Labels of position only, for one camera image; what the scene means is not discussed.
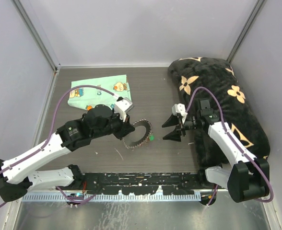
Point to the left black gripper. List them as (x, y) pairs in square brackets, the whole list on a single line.
[(125, 127)]

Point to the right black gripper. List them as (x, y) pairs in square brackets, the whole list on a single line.
[(174, 120)]

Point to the metal keyring disc with rings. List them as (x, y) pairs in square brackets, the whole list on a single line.
[(145, 138)]

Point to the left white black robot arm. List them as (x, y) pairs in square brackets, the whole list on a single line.
[(20, 175)]

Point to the green cartoon print cloth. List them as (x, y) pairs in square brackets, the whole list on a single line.
[(87, 98)]

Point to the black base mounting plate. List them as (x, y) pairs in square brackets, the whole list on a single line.
[(171, 183)]

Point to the black floral plush pillow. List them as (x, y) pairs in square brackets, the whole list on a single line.
[(214, 79)]

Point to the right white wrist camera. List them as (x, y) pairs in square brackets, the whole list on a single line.
[(180, 109)]

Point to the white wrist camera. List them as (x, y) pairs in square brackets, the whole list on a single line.
[(180, 109), (122, 107)]

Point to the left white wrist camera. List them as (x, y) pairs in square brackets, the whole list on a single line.
[(122, 107)]

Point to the white slotted cable duct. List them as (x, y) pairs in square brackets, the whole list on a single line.
[(57, 197)]

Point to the right aluminium frame post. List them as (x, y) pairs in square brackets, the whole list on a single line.
[(246, 28)]

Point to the aluminium frame post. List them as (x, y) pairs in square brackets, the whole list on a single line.
[(33, 24), (246, 28)]

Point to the left aluminium frame post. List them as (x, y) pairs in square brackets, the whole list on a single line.
[(33, 24)]

